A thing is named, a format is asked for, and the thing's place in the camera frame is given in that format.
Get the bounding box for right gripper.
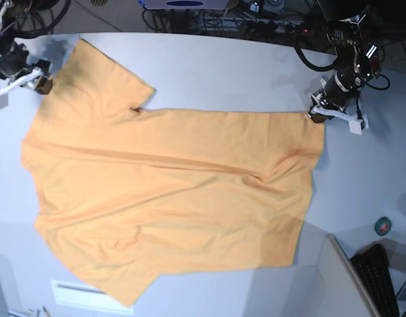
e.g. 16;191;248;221
0;42;53;95

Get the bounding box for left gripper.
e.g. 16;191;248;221
307;71;364;123

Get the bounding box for orange t-shirt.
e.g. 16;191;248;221
21;40;325;306

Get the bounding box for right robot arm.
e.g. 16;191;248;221
0;1;71;96

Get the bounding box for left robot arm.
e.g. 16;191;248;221
293;1;391;129

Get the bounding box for black power strip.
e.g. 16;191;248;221
244;20;302;34

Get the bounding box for green tape roll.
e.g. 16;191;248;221
374;217;392;236

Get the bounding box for black keyboard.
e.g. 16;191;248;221
350;244;399;317

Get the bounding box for white partition board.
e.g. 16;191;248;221
317;234;380;317

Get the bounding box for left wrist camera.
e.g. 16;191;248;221
349;117;369;135

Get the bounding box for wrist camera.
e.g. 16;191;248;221
0;94;9;110
349;117;369;135

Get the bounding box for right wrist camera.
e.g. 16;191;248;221
0;94;9;110

